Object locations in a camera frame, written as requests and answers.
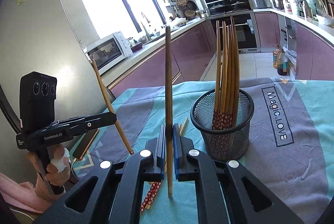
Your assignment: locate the cooking oil bottle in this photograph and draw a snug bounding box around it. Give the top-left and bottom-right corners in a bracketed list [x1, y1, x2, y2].
[273, 45, 288, 76]

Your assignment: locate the black mesh utensil cup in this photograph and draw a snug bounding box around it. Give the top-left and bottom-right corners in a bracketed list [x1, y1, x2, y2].
[190, 89, 254, 162]

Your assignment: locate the chopstick in cup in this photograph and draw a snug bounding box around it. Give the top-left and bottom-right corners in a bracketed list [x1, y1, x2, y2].
[230, 16, 239, 127]
[220, 21, 228, 130]
[213, 20, 221, 130]

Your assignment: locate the mint green appliance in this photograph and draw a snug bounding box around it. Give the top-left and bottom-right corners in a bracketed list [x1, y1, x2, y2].
[305, 0, 328, 17]

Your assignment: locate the black built-in oven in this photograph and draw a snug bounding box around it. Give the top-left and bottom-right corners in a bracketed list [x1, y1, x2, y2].
[203, 0, 262, 54]

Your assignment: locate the chopstick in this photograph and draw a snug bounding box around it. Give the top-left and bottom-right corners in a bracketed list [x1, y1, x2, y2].
[165, 26, 173, 199]
[220, 21, 228, 130]
[230, 16, 239, 127]
[213, 20, 221, 130]
[140, 117, 189, 214]
[91, 58, 134, 155]

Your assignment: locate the steel pot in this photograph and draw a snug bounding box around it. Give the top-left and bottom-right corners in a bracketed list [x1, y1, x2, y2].
[271, 0, 284, 10]

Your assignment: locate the white microwave oven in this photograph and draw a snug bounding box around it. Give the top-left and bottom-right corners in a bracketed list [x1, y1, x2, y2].
[83, 31, 133, 75]

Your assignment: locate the chopstick on cloth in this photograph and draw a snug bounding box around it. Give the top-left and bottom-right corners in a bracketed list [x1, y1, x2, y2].
[140, 117, 189, 214]

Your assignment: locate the smartphone with orange case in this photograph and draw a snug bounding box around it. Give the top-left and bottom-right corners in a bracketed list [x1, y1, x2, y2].
[72, 128, 100, 161]

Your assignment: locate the teal grey tablecloth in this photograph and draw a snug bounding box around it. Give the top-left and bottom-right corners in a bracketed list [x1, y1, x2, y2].
[73, 78, 333, 223]

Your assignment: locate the kitchen faucet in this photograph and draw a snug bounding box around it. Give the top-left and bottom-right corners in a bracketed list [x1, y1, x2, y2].
[141, 12, 151, 40]

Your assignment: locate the left hand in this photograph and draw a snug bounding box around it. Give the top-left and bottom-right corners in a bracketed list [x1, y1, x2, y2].
[25, 144, 72, 187]

